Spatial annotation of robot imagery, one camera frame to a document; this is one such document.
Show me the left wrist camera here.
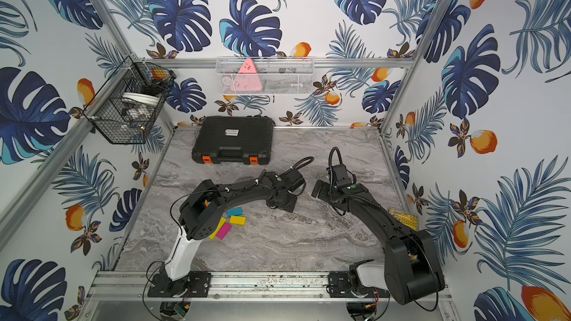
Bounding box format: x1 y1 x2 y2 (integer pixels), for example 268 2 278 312
280 169 305 191

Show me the long yellow block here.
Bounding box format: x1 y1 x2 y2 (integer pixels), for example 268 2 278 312
209 217 227 240

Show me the black wire basket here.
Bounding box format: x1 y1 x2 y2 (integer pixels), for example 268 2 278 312
82 56 176 145

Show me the teal block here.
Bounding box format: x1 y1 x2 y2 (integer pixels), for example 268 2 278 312
227 207 243 217

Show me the magenta block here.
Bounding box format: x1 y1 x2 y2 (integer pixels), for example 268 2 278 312
216 223 232 240

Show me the yellow screwdriver bit set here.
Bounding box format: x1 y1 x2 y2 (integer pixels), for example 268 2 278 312
389 208 419 231

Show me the black plastic tool case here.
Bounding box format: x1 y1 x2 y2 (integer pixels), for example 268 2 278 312
191 116 274 165

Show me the white roll in basket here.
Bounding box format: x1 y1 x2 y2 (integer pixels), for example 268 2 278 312
122 92 160 107

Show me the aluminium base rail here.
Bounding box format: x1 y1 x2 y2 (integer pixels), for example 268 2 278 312
87 272 388 303

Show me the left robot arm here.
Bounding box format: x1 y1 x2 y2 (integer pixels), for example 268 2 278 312
161 169 306 282

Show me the pink triangle item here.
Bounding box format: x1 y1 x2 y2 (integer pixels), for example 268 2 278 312
231 58 263 93

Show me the short yellow block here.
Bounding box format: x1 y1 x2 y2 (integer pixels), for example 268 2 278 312
229 215 246 226

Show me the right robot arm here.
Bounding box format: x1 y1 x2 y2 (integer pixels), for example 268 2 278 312
312 181 445 305

